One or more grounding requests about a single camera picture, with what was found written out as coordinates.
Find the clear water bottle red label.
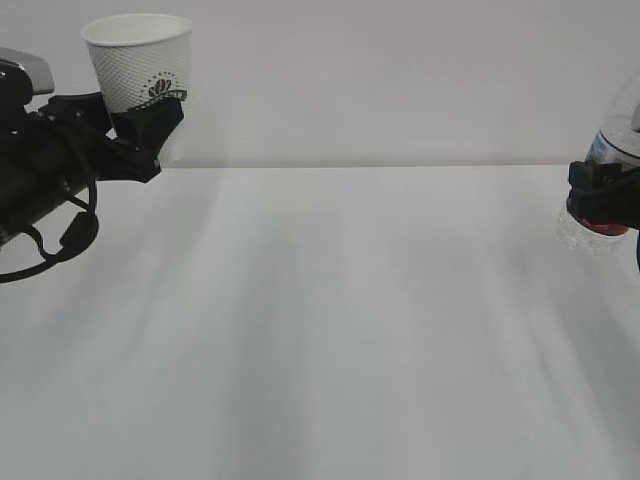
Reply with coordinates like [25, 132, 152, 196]
[557, 71, 639, 255]

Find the white paper cup green logo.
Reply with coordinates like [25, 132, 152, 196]
[81, 13, 192, 114]

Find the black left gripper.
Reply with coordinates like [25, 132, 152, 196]
[1, 92, 184, 235]

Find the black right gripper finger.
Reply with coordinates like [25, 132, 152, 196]
[566, 162, 639, 230]

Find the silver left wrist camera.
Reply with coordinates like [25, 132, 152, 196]
[1, 47, 55, 106]

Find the black camera cable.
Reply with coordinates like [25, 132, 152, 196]
[0, 124, 100, 284]

